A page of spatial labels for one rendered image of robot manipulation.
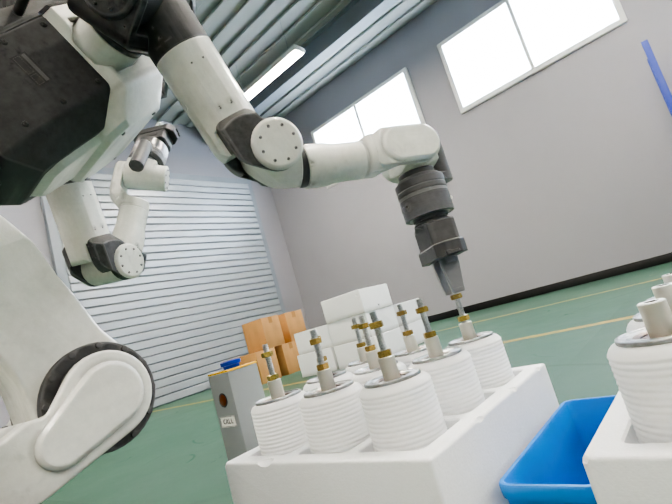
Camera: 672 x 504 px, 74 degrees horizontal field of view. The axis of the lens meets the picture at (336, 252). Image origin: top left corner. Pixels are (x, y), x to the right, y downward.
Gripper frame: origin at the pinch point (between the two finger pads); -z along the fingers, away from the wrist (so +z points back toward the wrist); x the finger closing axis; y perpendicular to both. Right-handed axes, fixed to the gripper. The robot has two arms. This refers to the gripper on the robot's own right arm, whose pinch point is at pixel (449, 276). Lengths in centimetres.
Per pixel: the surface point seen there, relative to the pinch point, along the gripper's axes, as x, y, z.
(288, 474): 8.9, -33.8, -20.1
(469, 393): 12.2, -7.2, -16.6
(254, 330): -381, -64, 15
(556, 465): 12.2, 1.4, -29.0
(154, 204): -536, -165, 223
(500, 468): 17.6, -8.1, -24.9
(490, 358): 4.6, 0.4, -14.3
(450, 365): 12.5, -8.6, -12.3
